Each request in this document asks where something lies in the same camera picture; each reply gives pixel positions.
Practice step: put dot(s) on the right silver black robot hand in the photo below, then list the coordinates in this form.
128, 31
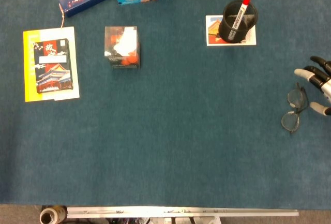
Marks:
319, 77

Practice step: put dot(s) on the thin-framed eyeglasses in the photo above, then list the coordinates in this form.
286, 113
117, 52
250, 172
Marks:
289, 121

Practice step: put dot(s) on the red capped white marker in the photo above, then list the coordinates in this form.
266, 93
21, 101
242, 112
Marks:
239, 14

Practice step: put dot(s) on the black mesh pen holder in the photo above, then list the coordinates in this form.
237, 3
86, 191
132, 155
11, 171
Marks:
225, 31

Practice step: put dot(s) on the palace picture postcard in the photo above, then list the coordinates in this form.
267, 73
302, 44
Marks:
212, 31

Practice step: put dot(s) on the blue felt table cloth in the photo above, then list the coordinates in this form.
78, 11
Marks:
168, 131

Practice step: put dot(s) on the tissue box cube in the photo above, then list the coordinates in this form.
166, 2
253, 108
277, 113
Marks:
121, 48

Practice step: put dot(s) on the dark palace print notebook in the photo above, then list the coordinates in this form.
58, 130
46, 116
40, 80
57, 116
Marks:
53, 66

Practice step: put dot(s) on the yellow white booklet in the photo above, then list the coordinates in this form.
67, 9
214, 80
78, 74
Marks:
28, 66

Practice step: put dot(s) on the brown tape roll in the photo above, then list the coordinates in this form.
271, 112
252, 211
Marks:
47, 217

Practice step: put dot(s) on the aluminium table edge rail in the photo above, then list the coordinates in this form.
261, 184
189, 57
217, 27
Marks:
181, 211

